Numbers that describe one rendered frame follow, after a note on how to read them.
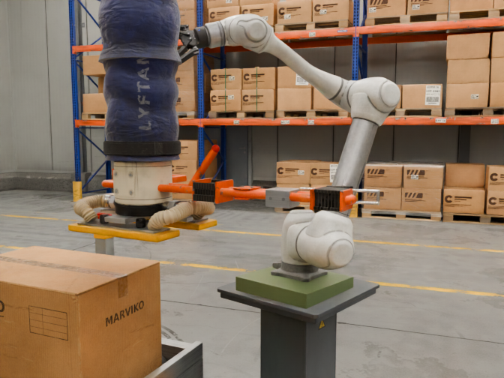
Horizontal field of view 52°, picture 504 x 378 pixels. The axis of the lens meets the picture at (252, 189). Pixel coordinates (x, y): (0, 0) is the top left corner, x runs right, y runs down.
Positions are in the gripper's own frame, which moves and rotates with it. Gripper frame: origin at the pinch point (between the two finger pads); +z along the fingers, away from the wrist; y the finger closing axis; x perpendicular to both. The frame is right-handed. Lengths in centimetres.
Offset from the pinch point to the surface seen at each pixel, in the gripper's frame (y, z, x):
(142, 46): -33.0, 8.2, 32.2
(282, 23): 467, -297, -448
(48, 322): -81, 53, -18
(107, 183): -50, 27, -3
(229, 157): 419, -200, -729
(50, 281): -69, 51, -18
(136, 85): -40.2, 12.4, 25.7
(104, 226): -66, 31, 0
